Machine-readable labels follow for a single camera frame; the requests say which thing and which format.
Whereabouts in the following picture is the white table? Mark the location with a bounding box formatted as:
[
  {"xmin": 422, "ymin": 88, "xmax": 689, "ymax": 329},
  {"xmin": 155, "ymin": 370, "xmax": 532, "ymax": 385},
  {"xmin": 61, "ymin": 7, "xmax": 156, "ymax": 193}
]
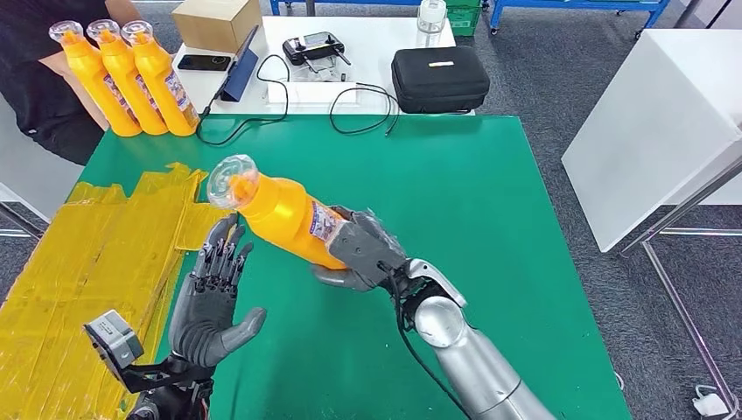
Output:
[{"xmin": 561, "ymin": 29, "xmax": 742, "ymax": 254}]

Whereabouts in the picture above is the black charging cable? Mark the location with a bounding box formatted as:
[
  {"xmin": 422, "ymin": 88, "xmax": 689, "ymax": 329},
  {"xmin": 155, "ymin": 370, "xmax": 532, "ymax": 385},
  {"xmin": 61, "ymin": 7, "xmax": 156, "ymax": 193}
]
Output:
[{"xmin": 195, "ymin": 53, "xmax": 290, "ymax": 146}]

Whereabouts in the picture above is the white desk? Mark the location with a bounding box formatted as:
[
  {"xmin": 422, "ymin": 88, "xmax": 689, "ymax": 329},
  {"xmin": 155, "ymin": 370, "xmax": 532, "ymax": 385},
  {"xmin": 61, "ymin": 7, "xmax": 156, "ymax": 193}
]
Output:
[{"xmin": 171, "ymin": 15, "xmax": 477, "ymax": 117}]

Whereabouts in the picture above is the black smartphone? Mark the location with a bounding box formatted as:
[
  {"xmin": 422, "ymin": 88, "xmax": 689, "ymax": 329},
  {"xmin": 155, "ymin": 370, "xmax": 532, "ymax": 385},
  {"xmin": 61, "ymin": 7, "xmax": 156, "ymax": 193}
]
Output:
[{"xmin": 176, "ymin": 53, "xmax": 233, "ymax": 73}]

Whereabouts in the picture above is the black zip carrying case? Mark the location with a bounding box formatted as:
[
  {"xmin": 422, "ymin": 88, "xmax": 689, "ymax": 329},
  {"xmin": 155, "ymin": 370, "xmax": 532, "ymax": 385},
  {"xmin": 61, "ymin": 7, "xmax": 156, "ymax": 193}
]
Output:
[{"xmin": 391, "ymin": 45, "xmax": 492, "ymax": 115}]

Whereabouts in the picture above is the blue tablet folio case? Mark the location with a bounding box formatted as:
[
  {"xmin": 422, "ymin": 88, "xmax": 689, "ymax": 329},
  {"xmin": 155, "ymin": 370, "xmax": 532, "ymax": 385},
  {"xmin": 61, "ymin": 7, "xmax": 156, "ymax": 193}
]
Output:
[{"xmin": 220, "ymin": 24, "xmax": 261, "ymax": 103}]

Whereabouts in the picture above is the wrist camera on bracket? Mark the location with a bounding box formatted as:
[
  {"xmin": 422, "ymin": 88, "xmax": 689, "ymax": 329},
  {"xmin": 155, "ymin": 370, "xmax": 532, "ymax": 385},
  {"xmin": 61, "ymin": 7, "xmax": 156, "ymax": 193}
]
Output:
[
  {"xmin": 83, "ymin": 310, "xmax": 215, "ymax": 396},
  {"xmin": 327, "ymin": 221, "xmax": 408, "ymax": 286}
]

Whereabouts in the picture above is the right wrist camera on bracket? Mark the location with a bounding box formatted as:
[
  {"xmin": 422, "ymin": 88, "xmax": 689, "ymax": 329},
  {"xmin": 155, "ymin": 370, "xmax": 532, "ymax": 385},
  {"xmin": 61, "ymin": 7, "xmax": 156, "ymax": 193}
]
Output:
[{"xmin": 327, "ymin": 221, "xmax": 408, "ymax": 286}]

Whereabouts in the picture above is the white power adapter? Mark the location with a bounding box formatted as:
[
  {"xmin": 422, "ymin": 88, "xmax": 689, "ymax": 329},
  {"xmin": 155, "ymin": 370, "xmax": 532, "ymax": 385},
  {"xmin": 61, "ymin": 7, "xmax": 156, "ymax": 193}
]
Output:
[{"xmin": 692, "ymin": 385, "xmax": 731, "ymax": 418}]

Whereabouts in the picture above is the green plastic crate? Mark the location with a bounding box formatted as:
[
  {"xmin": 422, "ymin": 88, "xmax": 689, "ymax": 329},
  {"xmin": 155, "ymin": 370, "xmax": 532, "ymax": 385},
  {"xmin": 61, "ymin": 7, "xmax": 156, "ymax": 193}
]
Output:
[{"xmin": 446, "ymin": 0, "xmax": 483, "ymax": 37}]

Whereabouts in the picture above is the blue metal trolley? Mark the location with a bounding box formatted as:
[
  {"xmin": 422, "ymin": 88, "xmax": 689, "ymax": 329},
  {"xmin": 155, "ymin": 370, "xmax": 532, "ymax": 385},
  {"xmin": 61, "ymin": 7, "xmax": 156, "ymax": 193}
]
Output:
[{"xmin": 489, "ymin": 0, "xmax": 674, "ymax": 39}]

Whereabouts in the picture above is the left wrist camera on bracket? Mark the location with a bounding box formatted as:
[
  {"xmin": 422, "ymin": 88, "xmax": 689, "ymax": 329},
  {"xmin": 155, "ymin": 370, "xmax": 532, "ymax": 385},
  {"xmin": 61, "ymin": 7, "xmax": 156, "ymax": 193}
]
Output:
[{"xmin": 83, "ymin": 310, "xmax": 215, "ymax": 396}]

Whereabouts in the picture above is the black remote controller with screen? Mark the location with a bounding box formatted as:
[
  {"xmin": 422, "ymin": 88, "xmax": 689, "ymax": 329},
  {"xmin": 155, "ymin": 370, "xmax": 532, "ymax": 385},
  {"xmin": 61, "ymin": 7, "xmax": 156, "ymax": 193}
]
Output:
[{"xmin": 282, "ymin": 31, "xmax": 353, "ymax": 75}]

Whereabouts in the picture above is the black looped cable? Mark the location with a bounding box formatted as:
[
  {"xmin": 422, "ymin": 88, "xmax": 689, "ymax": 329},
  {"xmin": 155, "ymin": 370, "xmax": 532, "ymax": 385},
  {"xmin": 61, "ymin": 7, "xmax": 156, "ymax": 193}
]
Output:
[{"xmin": 329, "ymin": 82, "xmax": 401, "ymax": 138}]

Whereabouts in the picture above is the clear plastic jar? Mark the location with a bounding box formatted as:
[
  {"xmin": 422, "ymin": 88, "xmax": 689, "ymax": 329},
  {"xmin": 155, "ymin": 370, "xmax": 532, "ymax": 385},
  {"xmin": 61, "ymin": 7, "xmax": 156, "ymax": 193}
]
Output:
[{"xmin": 416, "ymin": 0, "xmax": 449, "ymax": 49}]

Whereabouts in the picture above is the person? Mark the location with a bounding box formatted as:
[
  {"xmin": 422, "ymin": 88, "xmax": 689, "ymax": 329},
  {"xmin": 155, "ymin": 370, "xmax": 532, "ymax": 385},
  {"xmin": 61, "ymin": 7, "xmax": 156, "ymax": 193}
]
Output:
[{"xmin": 0, "ymin": 0, "xmax": 144, "ymax": 166}]

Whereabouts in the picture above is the brown cardboard box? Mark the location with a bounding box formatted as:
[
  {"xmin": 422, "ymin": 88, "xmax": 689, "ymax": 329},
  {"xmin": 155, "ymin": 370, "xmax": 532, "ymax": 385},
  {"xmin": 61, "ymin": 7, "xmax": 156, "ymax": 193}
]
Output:
[{"xmin": 171, "ymin": 0, "xmax": 263, "ymax": 54}]

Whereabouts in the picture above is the yellow taped plastic sheet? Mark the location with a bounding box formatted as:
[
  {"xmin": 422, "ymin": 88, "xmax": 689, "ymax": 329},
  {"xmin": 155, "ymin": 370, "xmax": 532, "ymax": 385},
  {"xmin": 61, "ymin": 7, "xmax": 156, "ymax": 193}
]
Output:
[{"xmin": 0, "ymin": 163, "xmax": 235, "ymax": 420}]

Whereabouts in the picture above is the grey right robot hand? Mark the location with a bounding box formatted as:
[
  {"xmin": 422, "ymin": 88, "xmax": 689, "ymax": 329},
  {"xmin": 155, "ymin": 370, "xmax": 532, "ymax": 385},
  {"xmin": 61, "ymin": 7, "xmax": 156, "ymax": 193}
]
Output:
[{"xmin": 311, "ymin": 206, "xmax": 410, "ymax": 293}]

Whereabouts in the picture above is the white bench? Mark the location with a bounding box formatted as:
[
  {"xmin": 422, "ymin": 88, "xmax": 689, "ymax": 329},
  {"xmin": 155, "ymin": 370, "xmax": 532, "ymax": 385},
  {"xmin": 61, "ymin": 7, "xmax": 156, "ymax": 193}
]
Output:
[{"xmin": 0, "ymin": 92, "xmax": 85, "ymax": 240}]

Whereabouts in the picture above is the steel table leg frame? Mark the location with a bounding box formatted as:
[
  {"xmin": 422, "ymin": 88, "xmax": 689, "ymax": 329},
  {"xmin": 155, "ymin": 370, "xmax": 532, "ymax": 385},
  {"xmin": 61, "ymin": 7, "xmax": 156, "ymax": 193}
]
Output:
[{"xmin": 619, "ymin": 159, "xmax": 742, "ymax": 416}]

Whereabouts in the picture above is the orange detergent bottle clear cap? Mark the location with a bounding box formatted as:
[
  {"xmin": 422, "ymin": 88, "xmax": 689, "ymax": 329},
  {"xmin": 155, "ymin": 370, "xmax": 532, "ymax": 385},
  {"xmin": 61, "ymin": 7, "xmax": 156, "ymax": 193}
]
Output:
[
  {"xmin": 121, "ymin": 20, "xmax": 201, "ymax": 138},
  {"xmin": 86, "ymin": 18, "xmax": 169, "ymax": 137},
  {"xmin": 206, "ymin": 154, "xmax": 354, "ymax": 272},
  {"xmin": 48, "ymin": 20, "xmax": 144, "ymax": 138}
]

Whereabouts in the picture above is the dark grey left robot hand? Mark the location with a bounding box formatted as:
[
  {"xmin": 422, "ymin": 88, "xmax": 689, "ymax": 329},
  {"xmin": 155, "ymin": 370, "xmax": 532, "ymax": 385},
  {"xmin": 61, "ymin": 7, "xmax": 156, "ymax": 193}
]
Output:
[{"xmin": 168, "ymin": 213, "xmax": 268, "ymax": 369}]

